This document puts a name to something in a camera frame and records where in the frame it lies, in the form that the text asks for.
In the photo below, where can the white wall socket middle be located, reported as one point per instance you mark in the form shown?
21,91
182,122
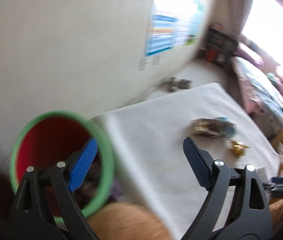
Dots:
156,60

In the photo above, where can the green chart wall poster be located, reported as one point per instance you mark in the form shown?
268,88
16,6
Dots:
196,22

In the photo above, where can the white wall socket left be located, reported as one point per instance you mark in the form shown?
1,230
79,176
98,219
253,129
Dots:
143,63

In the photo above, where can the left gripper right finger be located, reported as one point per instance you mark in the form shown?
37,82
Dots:
236,206

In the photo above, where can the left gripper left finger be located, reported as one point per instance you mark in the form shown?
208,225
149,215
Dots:
31,217

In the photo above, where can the pink pillow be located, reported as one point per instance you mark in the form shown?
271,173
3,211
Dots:
246,53

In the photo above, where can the blue pinyin wall poster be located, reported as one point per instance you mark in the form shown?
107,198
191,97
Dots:
162,27

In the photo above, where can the white table cloth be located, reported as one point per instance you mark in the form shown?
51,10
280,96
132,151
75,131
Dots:
147,142

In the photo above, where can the grey slippers on floor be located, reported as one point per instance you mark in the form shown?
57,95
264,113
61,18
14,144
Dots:
173,84

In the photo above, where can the red container on shelf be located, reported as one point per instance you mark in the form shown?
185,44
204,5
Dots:
211,55

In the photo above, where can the pink curtain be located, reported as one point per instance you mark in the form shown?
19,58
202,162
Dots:
238,11

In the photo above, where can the light blue silver wrapper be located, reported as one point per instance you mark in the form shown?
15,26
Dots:
226,127

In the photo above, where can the white wall socket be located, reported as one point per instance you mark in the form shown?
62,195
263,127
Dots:
156,60
143,63

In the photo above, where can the bed with plaid blanket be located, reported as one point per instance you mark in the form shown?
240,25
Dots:
261,100

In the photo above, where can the dark bedside shelf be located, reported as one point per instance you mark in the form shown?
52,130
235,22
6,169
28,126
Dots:
225,45

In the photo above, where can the orange fuzzy cushion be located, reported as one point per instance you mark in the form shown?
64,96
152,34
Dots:
131,221

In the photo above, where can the brown chocolate wrapper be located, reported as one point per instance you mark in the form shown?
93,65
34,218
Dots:
207,128

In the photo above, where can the green red trash bin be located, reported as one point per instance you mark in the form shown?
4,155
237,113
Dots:
54,136

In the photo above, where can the yellow black snack wrapper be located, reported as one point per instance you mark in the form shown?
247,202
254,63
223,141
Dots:
237,148

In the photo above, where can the white chart wall poster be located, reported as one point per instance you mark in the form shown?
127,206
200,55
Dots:
185,11

